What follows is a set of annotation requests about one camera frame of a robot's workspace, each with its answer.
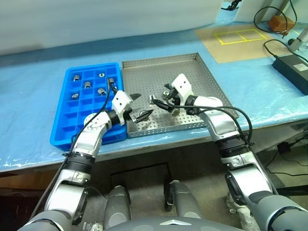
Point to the metal motor rotor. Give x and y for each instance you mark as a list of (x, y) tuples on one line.
[(87, 84), (111, 80), (102, 74), (165, 94), (176, 112), (74, 96), (101, 91), (144, 112), (76, 77), (152, 98)]

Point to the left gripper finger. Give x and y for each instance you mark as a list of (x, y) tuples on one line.
[(135, 97), (140, 119)]

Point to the perforated metal tray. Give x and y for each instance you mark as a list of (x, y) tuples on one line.
[(149, 74)]

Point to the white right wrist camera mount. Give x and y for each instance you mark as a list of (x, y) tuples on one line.
[(183, 84)]

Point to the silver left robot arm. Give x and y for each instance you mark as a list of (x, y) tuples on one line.
[(89, 137)]

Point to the blue compartment tray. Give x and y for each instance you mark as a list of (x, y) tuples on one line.
[(72, 125)]

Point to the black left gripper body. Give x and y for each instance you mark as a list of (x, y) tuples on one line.
[(131, 116)]

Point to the grey rounded robot leg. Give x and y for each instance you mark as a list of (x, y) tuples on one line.
[(118, 204), (185, 202)]

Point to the black power plug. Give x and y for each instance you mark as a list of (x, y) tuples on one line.
[(284, 147)]

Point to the brown cardboard mat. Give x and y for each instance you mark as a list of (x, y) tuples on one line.
[(211, 48)]

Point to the grey metal stand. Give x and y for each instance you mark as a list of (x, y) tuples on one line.
[(298, 39)]

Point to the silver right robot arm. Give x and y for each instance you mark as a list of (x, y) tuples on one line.
[(221, 125)]

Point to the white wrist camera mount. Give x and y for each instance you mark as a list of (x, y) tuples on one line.
[(120, 101), (183, 84)]

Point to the black power adapter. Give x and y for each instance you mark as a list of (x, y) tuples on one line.
[(288, 68)]

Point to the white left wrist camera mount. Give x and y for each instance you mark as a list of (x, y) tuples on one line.
[(120, 101)]

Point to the orange object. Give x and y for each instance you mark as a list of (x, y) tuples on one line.
[(280, 22)]

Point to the grey robot torso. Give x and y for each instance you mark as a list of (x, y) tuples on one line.
[(168, 225)]

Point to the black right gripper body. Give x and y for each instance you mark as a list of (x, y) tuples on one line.
[(174, 99)]

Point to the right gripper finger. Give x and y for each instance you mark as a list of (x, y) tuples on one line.
[(168, 87), (163, 106)]

